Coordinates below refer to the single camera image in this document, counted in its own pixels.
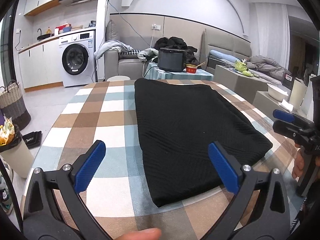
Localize grey blanket on bed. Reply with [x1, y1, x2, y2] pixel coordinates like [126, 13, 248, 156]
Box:
[246, 55, 292, 81]

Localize light blue pillow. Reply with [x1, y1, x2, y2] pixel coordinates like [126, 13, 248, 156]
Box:
[209, 50, 241, 63]

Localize black knit sweater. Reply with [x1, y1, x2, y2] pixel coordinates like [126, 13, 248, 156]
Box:
[135, 79, 273, 207]

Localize white grey clothes on sofa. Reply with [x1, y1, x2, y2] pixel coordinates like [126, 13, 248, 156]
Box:
[94, 40, 159, 62]

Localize teal checkered side table cloth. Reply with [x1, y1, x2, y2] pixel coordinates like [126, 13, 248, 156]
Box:
[143, 62, 214, 81]

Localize black clothes pile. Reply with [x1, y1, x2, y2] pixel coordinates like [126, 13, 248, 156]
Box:
[153, 36, 200, 65]

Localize person's right hand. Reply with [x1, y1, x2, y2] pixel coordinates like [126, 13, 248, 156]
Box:
[292, 143, 320, 180]

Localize red instant noodle cup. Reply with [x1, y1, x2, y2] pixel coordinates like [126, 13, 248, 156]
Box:
[185, 62, 206, 74]

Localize dark green sneaker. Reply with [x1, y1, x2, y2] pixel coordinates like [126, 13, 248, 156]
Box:
[0, 177, 13, 215]

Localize woven laundry basket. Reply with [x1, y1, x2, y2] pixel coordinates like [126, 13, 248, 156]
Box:
[1, 80, 31, 130]

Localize person's left thumb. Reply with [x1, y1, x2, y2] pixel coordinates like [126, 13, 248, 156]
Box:
[116, 228, 162, 240]

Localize checkered plaid table cloth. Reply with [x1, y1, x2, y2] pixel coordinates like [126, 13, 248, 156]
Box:
[21, 80, 303, 239]

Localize wall power socket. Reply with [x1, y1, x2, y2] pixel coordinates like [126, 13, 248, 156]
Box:
[151, 24, 161, 30]

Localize grey bed bench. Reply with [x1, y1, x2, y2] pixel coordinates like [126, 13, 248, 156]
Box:
[213, 65, 268, 103]

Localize green toy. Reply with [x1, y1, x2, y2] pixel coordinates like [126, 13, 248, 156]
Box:
[234, 59, 254, 77]

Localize black tray on floor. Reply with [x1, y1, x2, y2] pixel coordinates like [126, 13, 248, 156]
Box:
[22, 131, 42, 149]

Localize round grey stool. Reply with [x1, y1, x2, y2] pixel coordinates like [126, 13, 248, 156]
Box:
[107, 75, 131, 82]

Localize black bag on side table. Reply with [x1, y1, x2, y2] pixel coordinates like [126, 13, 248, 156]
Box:
[157, 48, 186, 72]

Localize white kitchen cabinet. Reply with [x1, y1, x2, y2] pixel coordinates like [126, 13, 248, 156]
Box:
[18, 27, 95, 92]

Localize grey sofa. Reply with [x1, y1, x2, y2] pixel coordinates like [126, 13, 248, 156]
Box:
[104, 14, 164, 80]

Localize cream trash bin with garbage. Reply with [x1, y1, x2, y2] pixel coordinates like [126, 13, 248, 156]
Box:
[1, 117, 34, 179]

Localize black kitchen sink faucet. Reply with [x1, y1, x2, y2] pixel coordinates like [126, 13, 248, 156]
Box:
[36, 28, 52, 41]

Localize white front-load washing machine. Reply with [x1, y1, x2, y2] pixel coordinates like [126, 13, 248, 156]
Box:
[59, 28, 97, 87]

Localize white bowl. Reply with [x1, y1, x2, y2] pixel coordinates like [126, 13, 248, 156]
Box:
[267, 83, 289, 101]

